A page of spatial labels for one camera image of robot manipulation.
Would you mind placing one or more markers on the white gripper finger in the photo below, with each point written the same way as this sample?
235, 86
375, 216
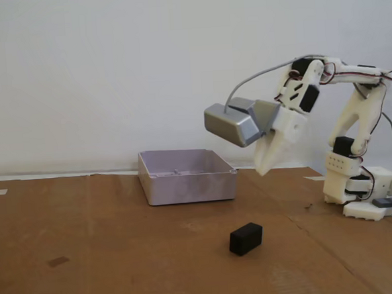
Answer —
266, 155
286, 149

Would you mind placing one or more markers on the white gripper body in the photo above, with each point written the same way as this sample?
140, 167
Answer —
290, 125

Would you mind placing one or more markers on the black rectangular block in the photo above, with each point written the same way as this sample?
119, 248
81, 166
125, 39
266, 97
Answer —
246, 239

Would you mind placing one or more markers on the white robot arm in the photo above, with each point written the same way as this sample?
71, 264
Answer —
355, 115

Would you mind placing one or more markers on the grey plastic box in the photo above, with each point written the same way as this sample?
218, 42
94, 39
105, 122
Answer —
185, 191

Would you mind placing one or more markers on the silver webcam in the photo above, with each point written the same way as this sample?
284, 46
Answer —
224, 124

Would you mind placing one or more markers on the brown cardboard sheet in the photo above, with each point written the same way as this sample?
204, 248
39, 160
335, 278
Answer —
122, 243

